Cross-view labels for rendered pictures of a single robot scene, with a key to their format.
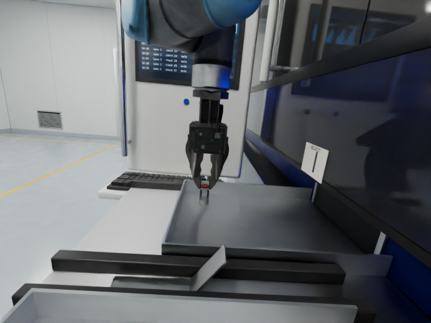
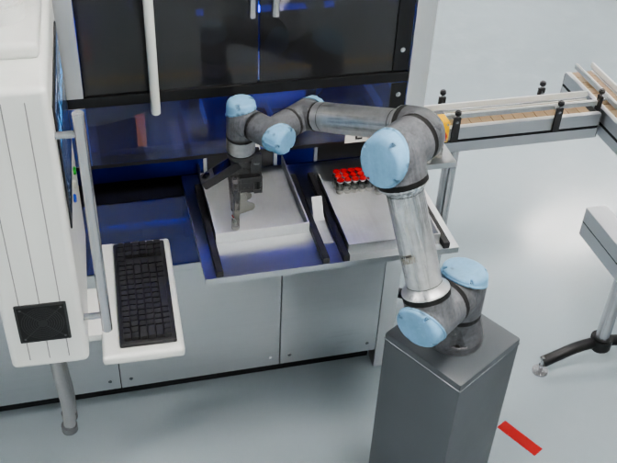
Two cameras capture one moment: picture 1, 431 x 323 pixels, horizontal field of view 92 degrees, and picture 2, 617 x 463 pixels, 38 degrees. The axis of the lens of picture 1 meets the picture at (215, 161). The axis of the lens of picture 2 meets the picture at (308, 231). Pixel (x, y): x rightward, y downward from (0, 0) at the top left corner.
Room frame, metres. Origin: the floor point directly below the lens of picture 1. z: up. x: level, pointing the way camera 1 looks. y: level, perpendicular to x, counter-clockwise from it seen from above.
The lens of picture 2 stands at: (0.70, 1.95, 2.40)
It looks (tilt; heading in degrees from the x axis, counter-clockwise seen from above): 38 degrees down; 257
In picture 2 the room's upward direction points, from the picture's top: 3 degrees clockwise
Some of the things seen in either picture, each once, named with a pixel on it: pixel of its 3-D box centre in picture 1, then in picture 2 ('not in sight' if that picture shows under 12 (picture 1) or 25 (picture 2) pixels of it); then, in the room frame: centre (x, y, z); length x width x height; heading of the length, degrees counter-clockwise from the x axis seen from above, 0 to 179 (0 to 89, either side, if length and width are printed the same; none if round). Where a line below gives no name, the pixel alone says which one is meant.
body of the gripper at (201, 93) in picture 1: (208, 122); (243, 170); (0.43, 0.02, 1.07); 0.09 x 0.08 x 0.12; 2
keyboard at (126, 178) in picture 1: (170, 182); (142, 288); (0.72, 0.16, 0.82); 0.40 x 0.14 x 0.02; 91
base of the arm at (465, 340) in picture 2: not in sight; (455, 321); (-0.06, 0.43, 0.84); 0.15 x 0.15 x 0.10
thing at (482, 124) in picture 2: not in sight; (498, 117); (-0.48, -0.39, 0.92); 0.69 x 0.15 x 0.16; 2
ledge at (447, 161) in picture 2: not in sight; (429, 154); (-0.21, -0.28, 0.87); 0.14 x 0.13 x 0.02; 92
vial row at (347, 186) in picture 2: not in sight; (365, 183); (0.05, -0.11, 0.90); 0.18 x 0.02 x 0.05; 2
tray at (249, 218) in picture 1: (258, 215); (251, 197); (0.39, -0.10, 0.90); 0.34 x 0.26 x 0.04; 92
